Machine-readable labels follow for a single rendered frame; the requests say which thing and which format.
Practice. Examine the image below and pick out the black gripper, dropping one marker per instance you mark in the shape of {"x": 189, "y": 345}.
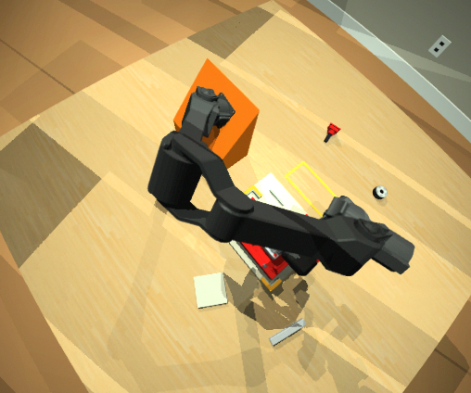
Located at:
{"x": 300, "y": 264}

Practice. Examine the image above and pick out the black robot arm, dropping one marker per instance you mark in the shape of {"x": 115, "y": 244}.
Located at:
{"x": 343, "y": 243}

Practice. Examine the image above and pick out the black toy car wheel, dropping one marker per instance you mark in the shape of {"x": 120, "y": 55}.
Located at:
{"x": 380, "y": 192}

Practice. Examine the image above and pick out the white square tile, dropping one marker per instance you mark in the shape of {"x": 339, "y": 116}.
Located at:
{"x": 210, "y": 290}

